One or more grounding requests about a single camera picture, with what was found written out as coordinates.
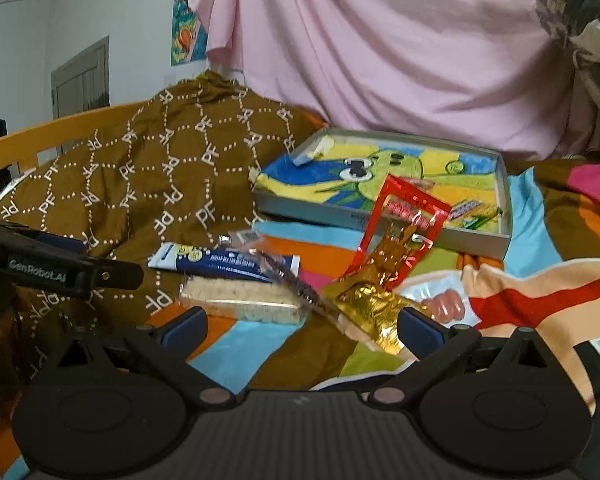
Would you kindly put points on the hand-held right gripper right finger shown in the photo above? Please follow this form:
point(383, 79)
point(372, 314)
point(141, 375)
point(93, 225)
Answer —
point(421, 333)

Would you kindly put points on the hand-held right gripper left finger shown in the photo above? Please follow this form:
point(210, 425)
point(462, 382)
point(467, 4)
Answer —
point(185, 328)

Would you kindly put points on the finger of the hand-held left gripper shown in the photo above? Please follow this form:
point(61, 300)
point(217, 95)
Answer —
point(125, 275)

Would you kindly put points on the clear sausage packet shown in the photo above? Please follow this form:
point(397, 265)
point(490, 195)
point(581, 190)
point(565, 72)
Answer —
point(445, 305)

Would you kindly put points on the gold snack packet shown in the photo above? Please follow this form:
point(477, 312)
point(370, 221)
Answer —
point(375, 310)

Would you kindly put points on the rice cracker bar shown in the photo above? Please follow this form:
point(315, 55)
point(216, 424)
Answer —
point(240, 300)

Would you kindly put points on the blue and white snack packet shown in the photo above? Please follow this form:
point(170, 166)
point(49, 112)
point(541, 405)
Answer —
point(230, 260)

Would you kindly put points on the grey shallow box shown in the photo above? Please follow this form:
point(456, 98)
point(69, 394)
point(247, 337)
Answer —
point(480, 245)

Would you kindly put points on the clear nut bar packet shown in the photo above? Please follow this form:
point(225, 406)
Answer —
point(300, 287)

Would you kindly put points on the red snack packet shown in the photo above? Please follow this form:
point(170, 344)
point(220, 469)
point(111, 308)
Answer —
point(415, 210)

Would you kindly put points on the brown patterned cloth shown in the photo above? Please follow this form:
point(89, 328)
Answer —
point(155, 160)

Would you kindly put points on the grey door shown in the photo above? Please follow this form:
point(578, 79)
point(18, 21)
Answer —
point(80, 85)

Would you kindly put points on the pink cloth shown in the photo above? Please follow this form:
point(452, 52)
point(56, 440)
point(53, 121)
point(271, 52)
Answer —
point(380, 35)

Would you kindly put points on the plastic bag with checked cloth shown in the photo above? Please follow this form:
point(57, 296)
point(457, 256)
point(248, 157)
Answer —
point(580, 10)

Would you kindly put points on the wooden bed frame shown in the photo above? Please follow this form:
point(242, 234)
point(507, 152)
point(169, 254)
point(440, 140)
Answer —
point(20, 147)

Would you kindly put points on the wall poster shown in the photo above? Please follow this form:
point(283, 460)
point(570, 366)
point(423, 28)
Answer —
point(185, 35)

